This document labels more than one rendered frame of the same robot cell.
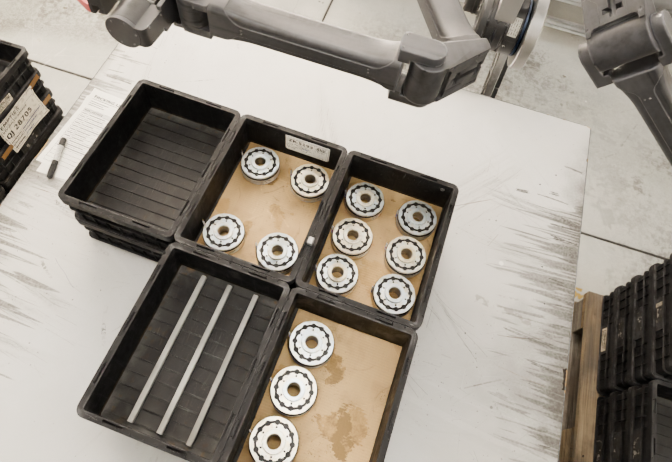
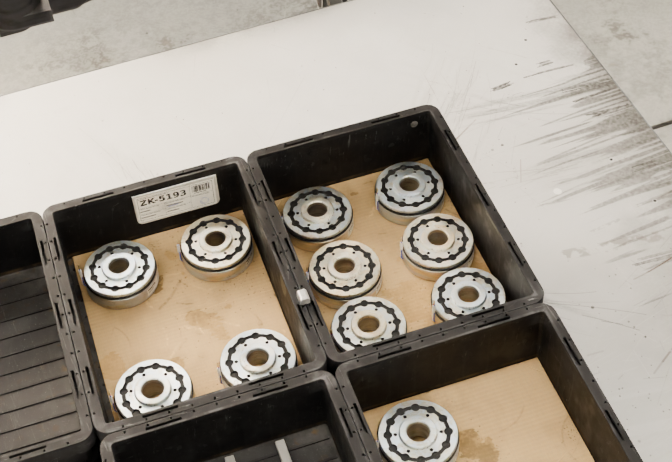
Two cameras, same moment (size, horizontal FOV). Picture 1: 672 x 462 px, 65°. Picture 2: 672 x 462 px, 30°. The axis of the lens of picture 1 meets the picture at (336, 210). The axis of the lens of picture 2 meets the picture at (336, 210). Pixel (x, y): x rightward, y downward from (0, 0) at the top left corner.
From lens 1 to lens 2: 64 cm
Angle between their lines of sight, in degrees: 20
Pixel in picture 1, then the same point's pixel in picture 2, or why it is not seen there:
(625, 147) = not seen: outside the picture
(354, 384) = (520, 447)
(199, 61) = not seen: outside the picture
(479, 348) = (627, 312)
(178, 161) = not seen: outside the picture
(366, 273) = (405, 305)
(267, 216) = (194, 334)
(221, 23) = not seen: outside the picture
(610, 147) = not seen: hidden behind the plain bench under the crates
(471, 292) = (553, 253)
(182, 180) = (13, 378)
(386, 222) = (371, 226)
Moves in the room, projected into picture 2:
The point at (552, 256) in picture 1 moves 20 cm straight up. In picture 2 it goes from (612, 138) to (627, 49)
